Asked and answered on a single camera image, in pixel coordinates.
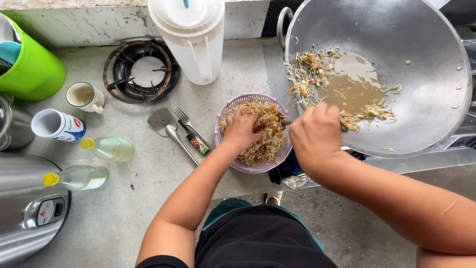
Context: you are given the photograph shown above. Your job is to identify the person's right hand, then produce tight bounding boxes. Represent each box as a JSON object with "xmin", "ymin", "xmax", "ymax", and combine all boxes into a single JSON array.
[{"xmin": 289, "ymin": 102, "xmax": 345, "ymax": 172}]

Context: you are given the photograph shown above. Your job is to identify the person's left hand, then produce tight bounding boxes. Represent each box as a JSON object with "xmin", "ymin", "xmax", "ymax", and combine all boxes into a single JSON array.
[{"xmin": 223, "ymin": 109, "xmax": 263, "ymax": 150}]

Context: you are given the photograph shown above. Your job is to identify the stir-fried noodles with vegetables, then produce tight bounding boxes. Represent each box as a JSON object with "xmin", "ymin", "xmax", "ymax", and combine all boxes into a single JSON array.
[{"xmin": 218, "ymin": 99, "xmax": 289, "ymax": 168}]

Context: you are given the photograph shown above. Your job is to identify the purple plastic colander basket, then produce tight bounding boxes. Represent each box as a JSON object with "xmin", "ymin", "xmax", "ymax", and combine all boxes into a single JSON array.
[{"xmin": 214, "ymin": 92, "xmax": 294, "ymax": 174}]

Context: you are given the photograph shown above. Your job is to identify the brown broth puddle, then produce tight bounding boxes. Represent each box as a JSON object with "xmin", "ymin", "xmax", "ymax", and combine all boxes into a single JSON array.
[{"xmin": 319, "ymin": 51, "xmax": 386, "ymax": 116}]

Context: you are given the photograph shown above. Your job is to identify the leftover noodles in wok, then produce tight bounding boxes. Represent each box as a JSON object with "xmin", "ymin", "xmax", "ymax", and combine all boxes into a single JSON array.
[{"xmin": 285, "ymin": 48, "xmax": 402, "ymax": 133}]

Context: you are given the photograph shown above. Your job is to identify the black printed lighter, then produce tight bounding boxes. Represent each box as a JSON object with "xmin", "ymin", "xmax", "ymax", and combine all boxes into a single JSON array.
[{"xmin": 178, "ymin": 121, "xmax": 210, "ymax": 156}]

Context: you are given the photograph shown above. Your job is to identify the dark blue cloth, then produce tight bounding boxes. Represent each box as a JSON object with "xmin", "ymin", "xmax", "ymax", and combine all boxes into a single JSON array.
[{"xmin": 268, "ymin": 148, "xmax": 311, "ymax": 190}]

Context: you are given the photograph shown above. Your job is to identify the metal fork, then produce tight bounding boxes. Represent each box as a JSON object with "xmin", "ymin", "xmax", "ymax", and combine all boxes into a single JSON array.
[{"xmin": 173, "ymin": 107, "xmax": 213, "ymax": 150}]

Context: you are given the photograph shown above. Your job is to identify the person's foot in sandal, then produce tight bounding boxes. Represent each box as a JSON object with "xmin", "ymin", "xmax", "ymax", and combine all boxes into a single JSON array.
[{"xmin": 264, "ymin": 191, "xmax": 283, "ymax": 206}]

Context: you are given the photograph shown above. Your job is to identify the metal spatula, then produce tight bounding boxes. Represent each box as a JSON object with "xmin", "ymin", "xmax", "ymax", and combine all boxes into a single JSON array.
[{"xmin": 147, "ymin": 107, "xmax": 201, "ymax": 168}]

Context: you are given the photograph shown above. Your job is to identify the large aluminium wok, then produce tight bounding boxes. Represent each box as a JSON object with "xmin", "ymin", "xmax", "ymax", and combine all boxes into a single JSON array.
[{"xmin": 277, "ymin": 0, "xmax": 474, "ymax": 159}]

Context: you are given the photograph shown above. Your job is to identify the white plastic jug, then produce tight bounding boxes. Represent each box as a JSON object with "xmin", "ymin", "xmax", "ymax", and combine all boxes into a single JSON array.
[{"xmin": 148, "ymin": 0, "xmax": 226, "ymax": 86}]

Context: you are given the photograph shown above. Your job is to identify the person's black clothing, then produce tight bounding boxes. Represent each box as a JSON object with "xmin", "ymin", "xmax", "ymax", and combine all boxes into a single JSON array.
[{"xmin": 135, "ymin": 198, "xmax": 338, "ymax": 268}]

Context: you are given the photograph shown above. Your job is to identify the clear bottle with yellow cap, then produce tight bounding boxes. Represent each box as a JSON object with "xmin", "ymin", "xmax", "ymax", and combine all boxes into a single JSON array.
[
  {"xmin": 80, "ymin": 135, "xmax": 136, "ymax": 163},
  {"xmin": 42, "ymin": 165, "xmax": 110, "ymax": 192}
]

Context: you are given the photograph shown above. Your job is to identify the white ceramic mug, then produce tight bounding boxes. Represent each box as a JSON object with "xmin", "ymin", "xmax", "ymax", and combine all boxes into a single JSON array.
[{"xmin": 65, "ymin": 81, "xmax": 106, "ymax": 114}]

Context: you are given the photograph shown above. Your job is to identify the white and blue cup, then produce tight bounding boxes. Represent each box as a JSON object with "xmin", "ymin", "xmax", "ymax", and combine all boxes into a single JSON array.
[{"xmin": 30, "ymin": 108, "xmax": 88, "ymax": 143}]

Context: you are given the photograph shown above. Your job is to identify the green plastic container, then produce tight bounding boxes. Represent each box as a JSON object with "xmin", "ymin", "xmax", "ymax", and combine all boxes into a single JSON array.
[{"xmin": 0, "ymin": 13, "xmax": 67, "ymax": 101}]

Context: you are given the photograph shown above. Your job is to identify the steel pot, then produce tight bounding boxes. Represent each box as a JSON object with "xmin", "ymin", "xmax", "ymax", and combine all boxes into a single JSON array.
[{"xmin": 0, "ymin": 93, "xmax": 37, "ymax": 152}]

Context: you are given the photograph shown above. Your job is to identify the silver electric kettle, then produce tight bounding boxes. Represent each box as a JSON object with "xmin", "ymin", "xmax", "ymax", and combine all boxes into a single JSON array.
[{"xmin": 0, "ymin": 154, "xmax": 72, "ymax": 267}]

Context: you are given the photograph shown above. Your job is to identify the teal plastic utensil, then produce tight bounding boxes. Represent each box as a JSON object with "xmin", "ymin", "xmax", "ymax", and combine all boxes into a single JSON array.
[{"xmin": 0, "ymin": 41, "xmax": 22, "ymax": 75}]

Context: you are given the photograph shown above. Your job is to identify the black rusty burner ring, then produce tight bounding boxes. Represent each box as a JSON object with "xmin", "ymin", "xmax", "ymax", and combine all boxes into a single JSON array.
[{"xmin": 103, "ymin": 40, "xmax": 181, "ymax": 104}]

